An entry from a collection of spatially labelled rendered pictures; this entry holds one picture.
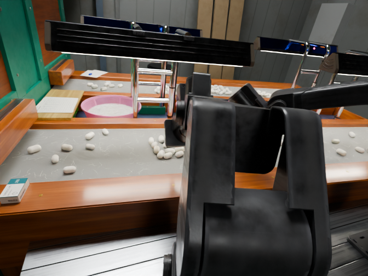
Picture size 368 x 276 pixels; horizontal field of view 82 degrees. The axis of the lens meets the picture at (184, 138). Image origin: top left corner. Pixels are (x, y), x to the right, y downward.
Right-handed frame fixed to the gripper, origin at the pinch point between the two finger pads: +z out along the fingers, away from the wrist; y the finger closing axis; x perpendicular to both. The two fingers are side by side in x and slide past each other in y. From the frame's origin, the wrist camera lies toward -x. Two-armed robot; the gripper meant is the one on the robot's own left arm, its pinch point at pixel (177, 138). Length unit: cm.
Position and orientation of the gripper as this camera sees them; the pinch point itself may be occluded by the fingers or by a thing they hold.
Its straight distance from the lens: 61.9
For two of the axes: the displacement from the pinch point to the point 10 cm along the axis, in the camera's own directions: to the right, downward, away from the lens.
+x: 0.7, 9.8, -1.7
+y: -9.6, 0.2, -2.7
